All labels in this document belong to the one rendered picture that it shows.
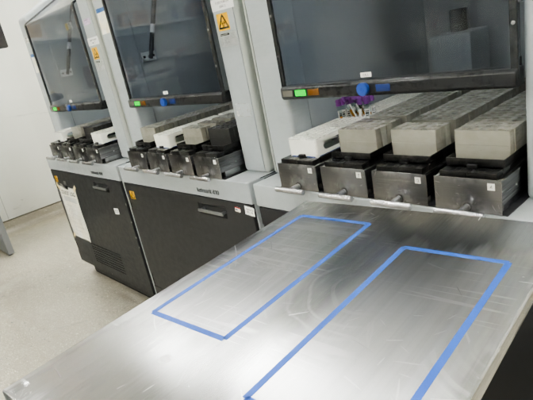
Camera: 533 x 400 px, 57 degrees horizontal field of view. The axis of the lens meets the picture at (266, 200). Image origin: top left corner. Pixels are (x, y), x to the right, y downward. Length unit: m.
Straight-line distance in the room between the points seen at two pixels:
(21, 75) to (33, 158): 0.68
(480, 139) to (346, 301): 0.56
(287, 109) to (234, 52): 0.25
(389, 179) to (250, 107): 0.55
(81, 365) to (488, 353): 0.45
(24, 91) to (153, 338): 4.06
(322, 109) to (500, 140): 0.59
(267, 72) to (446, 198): 0.62
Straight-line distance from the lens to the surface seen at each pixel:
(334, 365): 0.53
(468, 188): 1.04
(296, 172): 1.30
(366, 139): 1.22
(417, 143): 1.15
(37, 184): 4.64
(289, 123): 1.39
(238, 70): 1.50
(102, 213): 2.51
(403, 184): 1.11
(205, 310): 0.67
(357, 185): 1.18
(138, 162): 1.99
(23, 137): 4.59
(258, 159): 1.54
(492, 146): 1.07
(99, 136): 2.32
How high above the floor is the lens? 1.14
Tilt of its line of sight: 19 degrees down
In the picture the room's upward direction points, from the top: 12 degrees counter-clockwise
